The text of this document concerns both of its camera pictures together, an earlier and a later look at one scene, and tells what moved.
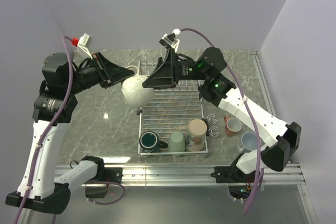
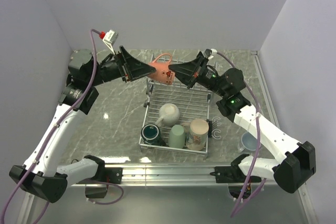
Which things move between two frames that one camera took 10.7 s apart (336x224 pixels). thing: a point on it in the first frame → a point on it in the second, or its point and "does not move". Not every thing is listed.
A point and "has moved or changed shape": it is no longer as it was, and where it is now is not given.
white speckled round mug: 134,93 → 169,114
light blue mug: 248,142 does not move
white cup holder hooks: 209,123 → 216,122
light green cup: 177,142 has moved or changed shape
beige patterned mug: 196,130 does not move
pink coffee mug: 232,125 has moved or changed shape
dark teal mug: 149,141 → 151,134
